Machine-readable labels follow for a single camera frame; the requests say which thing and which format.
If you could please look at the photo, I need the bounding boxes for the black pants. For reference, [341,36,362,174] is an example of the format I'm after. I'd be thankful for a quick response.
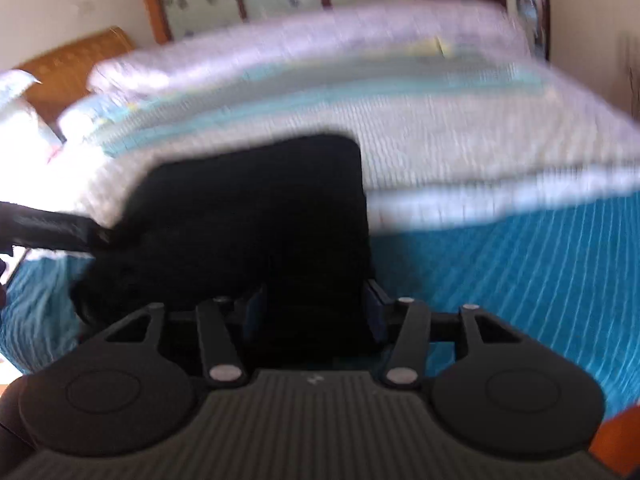
[70,132,387,357]

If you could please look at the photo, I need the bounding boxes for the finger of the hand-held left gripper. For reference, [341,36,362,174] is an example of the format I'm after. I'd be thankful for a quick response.
[0,200,114,257]

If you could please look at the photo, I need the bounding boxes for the wooden headboard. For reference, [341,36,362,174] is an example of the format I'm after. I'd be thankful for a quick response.
[17,26,135,128]

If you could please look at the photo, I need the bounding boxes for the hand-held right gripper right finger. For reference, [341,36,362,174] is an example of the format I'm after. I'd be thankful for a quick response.
[364,279,532,391]

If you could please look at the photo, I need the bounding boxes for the printed patterned bed cover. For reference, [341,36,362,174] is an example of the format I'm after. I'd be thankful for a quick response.
[0,57,640,423]

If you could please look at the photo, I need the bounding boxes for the white quilt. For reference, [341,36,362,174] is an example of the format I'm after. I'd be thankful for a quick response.
[86,0,532,97]

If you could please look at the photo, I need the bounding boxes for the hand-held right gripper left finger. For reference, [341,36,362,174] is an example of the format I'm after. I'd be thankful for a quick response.
[102,284,269,390]

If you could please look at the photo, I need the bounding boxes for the doorway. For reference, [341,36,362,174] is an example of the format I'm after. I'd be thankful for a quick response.
[509,0,552,63]

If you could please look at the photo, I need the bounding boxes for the white pillow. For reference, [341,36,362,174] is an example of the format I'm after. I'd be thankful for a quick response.
[0,69,67,163]

